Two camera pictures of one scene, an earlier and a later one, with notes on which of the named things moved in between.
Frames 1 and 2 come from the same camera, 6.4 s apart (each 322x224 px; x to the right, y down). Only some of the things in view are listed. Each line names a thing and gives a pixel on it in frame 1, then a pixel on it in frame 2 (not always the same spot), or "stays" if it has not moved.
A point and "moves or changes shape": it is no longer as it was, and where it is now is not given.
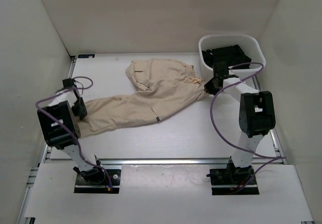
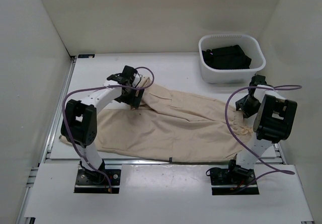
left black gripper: x=82 y=110 to x=133 y=100
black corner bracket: x=86 y=56 stays
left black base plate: x=82 y=186 stays
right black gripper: x=208 y=88 to x=248 y=112
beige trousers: x=164 y=86 moves or changes shape
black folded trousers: x=233 y=55 stays
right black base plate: x=229 y=181 stays
